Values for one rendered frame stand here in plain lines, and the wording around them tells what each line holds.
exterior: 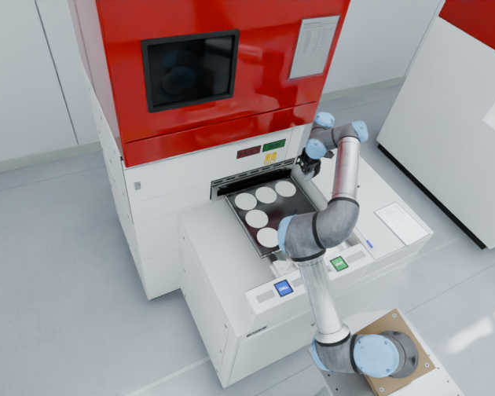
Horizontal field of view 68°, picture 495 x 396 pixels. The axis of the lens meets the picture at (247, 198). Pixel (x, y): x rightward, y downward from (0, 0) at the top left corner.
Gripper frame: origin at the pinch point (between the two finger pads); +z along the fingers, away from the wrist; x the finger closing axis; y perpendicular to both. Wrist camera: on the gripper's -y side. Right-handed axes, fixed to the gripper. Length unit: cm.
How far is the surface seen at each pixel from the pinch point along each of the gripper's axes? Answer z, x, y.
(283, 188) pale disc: 11.4, -7.2, 6.4
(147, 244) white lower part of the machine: 35, -23, 71
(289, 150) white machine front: -2.3, -17.1, -1.4
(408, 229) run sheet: 4.9, 41.7, -24.9
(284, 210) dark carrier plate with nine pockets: 11.4, 4.2, 13.7
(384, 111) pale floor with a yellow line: 104, -108, -223
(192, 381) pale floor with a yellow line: 101, 27, 72
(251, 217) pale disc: 11.1, 0.2, 29.7
